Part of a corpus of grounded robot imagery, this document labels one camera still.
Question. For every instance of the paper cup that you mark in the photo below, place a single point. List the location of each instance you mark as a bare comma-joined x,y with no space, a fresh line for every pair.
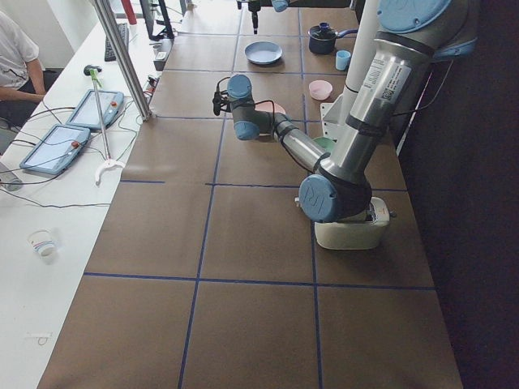
42,243

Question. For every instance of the blue plate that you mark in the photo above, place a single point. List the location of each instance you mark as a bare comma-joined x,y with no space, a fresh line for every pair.
263,52

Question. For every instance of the red cylinder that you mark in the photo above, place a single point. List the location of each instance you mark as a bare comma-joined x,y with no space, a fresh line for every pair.
129,12

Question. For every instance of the teach pendant tablet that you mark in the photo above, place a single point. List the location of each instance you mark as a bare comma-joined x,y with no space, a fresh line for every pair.
86,113
56,150

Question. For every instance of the aluminium frame post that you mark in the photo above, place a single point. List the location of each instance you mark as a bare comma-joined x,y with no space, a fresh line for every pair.
109,24

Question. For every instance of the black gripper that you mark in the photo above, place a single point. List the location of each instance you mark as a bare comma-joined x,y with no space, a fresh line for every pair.
232,106

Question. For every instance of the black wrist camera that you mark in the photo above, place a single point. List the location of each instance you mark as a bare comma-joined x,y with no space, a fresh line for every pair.
220,102

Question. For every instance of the black monitor stand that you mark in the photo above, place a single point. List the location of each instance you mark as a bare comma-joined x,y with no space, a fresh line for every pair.
156,20

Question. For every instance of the pink bowl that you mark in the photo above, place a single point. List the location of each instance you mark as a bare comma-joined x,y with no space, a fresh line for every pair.
320,89

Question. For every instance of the far teach pendant tablet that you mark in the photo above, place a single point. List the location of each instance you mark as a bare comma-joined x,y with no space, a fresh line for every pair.
86,113

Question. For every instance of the green bowl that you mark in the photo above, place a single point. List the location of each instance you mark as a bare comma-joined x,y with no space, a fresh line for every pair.
326,143

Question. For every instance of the near teach pendant tablet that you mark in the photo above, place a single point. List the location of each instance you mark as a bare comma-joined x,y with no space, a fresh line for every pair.
56,150

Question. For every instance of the dark blue pot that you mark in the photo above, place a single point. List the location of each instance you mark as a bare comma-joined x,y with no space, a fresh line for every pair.
322,37

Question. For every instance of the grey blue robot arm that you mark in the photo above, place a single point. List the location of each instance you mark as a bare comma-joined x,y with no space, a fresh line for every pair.
409,35

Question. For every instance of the pink plate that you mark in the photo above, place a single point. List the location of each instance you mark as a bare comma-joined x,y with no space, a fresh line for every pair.
272,107

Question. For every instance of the seated person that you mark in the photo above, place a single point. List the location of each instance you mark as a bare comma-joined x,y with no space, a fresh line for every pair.
22,77

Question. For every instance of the white pole with base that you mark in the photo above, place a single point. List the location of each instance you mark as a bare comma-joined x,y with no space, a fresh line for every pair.
334,114

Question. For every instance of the reacher grabber tool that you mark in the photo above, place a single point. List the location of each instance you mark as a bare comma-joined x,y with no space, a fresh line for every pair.
109,163

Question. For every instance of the light blue cup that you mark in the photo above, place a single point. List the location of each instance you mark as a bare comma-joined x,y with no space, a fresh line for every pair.
342,60

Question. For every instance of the white toaster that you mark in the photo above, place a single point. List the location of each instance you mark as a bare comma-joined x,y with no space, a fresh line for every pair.
361,232

